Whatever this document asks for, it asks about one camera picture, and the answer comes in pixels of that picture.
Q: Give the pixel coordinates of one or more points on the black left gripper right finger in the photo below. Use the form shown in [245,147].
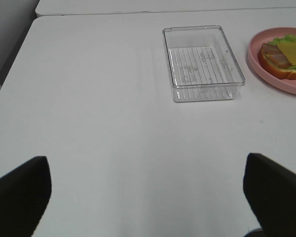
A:
[270,190]

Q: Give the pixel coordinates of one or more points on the clear plastic tray left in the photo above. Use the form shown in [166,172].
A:
[201,64]

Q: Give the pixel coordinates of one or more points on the pink round plate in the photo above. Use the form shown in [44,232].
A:
[254,46]

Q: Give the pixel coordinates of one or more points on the green lettuce leaf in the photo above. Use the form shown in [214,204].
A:
[286,38]

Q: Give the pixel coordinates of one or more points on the white bread slice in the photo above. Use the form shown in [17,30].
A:
[274,70]

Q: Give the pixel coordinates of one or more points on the yellow cheese slice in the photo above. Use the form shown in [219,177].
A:
[289,51]

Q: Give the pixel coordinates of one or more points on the red bacon strip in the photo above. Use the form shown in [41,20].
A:
[274,55]

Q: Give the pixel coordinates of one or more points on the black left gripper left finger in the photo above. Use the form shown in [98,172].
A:
[24,195]

